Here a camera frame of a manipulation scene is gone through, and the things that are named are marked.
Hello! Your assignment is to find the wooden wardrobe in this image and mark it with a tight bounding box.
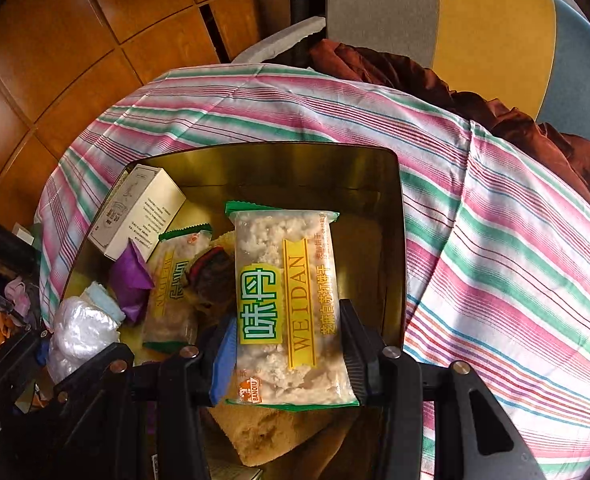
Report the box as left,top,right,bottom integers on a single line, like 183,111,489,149
0,0,260,221

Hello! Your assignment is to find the green-edged biscuit packet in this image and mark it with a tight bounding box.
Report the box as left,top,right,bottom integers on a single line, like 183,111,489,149
142,223,213,356
225,201,360,408

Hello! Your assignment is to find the black pole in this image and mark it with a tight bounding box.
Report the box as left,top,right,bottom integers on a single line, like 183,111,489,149
0,205,38,273

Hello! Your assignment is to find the purple snack packet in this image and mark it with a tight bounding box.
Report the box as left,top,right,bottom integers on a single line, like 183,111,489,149
109,237,156,325

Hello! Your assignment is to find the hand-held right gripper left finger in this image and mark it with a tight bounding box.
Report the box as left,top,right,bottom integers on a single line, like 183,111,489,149
40,312,238,480

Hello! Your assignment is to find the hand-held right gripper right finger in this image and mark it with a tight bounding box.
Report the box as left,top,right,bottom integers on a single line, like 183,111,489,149
339,299,548,480

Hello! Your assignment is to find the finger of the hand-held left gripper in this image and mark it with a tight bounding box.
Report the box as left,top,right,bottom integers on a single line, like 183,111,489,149
0,331,50,386

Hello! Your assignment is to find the white foam piece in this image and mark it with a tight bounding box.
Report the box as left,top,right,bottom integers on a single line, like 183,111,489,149
232,16,326,65

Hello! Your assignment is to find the brown satin cloth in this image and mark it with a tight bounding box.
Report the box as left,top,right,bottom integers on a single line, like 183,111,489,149
309,39,590,226

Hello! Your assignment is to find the white cardboard box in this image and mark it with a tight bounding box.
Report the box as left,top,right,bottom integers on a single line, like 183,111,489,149
87,164,186,262

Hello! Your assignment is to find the gold metal tin box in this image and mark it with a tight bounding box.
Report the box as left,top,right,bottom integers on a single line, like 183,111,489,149
57,142,406,480

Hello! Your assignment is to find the striped pink green bed sheet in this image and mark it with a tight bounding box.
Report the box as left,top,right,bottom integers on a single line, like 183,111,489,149
34,62,590,480

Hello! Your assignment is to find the white plastic bag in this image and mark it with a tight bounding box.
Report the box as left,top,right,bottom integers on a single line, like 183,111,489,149
49,297,122,383

